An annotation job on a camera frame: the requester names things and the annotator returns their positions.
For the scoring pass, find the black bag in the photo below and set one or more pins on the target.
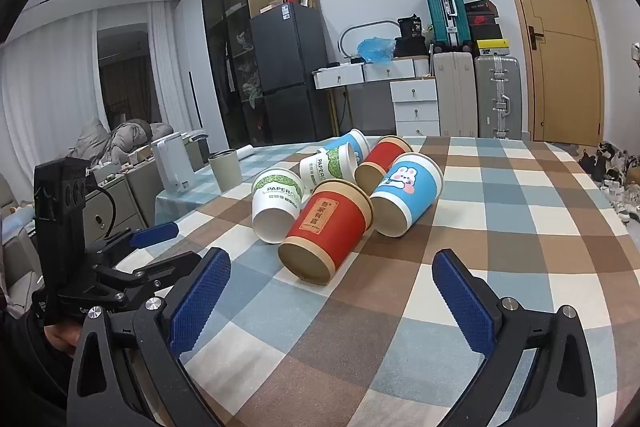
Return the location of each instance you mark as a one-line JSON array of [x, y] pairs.
[[412, 29]]

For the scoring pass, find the teal suitcase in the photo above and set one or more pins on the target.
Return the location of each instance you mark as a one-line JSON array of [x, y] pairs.
[[445, 9]]

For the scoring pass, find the beige sofa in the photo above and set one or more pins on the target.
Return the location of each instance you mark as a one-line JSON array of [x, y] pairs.
[[15, 257]]

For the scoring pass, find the beige suitcase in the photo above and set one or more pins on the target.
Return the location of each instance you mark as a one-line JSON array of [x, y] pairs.
[[452, 94]]

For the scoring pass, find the blue plastic bag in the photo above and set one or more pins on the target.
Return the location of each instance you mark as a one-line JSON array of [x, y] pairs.
[[375, 49]]

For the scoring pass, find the white wardrobe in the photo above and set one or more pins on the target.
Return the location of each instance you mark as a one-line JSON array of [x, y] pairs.
[[200, 62]]

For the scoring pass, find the oval metal frame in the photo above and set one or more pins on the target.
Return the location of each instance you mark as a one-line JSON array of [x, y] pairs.
[[367, 23]]

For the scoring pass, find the white appliance box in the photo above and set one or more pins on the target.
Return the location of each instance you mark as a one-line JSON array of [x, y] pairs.
[[170, 164]]

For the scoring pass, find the blue paper cup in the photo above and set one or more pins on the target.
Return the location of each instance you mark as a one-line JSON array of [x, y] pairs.
[[405, 202], [350, 142]]

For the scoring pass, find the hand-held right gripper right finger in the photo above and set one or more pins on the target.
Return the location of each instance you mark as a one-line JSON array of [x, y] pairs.
[[465, 307]]

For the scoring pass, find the white sheer curtain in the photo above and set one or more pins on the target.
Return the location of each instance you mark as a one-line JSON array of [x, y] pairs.
[[45, 87], [167, 57]]

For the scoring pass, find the yellow black shoe box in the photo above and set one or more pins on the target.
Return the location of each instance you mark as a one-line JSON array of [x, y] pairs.
[[492, 44]]

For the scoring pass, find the red paper cup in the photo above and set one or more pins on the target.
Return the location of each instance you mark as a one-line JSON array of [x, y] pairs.
[[325, 227], [385, 159]]

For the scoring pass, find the person's left hand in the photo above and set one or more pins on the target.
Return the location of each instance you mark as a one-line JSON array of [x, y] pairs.
[[65, 336]]

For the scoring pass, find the white shoe box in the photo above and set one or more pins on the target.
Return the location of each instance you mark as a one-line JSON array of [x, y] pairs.
[[492, 52]]

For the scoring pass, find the red black shoe box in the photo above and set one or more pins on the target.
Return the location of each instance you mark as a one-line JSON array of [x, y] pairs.
[[482, 19]]

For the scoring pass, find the white drawer unit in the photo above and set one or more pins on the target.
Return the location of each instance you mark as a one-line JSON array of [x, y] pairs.
[[415, 107]]

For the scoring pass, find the pile of shoes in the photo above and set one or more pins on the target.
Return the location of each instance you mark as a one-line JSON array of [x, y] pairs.
[[617, 179]]

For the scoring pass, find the grey bedding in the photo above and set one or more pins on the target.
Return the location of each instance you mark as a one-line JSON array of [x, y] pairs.
[[120, 137]]

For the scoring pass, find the checked tablecloth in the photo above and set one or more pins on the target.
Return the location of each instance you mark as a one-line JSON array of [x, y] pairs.
[[500, 217]]

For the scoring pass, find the white green paper cup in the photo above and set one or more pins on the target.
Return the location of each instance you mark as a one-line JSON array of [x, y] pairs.
[[277, 202], [325, 164]]

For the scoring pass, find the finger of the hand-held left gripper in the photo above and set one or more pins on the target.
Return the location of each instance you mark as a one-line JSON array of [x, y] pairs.
[[155, 233], [160, 272]]

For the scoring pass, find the white desk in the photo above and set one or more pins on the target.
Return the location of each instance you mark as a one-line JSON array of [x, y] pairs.
[[340, 77]]

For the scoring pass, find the grey side cabinet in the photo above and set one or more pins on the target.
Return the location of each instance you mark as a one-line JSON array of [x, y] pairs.
[[117, 212]]

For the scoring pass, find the silver suitcase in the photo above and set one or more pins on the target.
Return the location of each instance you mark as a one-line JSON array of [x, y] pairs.
[[497, 97]]

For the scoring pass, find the grey green tumbler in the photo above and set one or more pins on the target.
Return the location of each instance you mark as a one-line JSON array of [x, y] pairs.
[[225, 172]]

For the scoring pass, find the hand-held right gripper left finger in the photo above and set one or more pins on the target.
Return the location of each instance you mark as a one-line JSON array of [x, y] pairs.
[[200, 297]]

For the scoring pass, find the black glass cabinet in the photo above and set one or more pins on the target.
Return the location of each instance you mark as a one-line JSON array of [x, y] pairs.
[[230, 57]]

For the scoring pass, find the wooden door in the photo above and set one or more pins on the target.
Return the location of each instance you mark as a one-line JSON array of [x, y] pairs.
[[555, 57]]

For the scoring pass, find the black fridge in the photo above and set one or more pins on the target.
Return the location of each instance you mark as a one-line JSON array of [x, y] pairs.
[[290, 72]]

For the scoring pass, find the person's left forearm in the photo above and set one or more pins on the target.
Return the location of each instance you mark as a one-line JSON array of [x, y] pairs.
[[30, 372]]

